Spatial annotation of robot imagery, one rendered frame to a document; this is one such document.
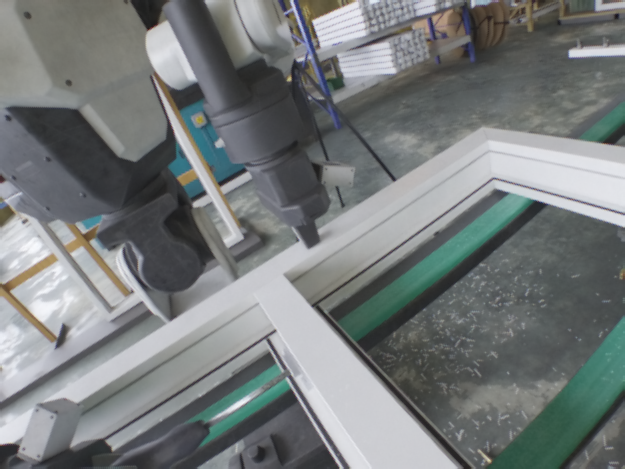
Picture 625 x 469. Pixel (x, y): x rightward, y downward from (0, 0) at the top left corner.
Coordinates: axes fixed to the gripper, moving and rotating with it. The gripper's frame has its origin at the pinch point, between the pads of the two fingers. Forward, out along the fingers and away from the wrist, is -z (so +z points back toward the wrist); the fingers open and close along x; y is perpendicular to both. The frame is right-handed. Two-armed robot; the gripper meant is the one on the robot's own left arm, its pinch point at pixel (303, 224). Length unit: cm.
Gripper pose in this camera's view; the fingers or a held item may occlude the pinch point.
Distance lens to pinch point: 41.6
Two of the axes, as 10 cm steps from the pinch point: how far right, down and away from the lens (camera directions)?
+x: 4.4, 3.5, -8.3
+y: 8.3, -5.2, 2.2
